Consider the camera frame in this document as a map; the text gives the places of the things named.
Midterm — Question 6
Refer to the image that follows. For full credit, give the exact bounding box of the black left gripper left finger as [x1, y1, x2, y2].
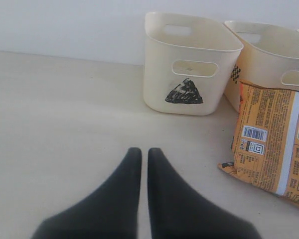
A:
[32, 147, 142, 239]

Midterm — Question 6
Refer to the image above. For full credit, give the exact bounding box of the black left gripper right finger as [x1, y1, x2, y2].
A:
[147, 148, 261, 239]

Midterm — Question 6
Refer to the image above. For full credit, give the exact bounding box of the orange instant noodle packet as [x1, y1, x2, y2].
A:
[219, 82, 299, 207]

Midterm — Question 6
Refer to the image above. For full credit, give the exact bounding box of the cream bin triangle mark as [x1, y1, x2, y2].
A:
[143, 12, 244, 116]

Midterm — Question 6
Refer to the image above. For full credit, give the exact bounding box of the cream bin square mark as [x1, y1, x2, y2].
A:
[224, 20, 299, 111]

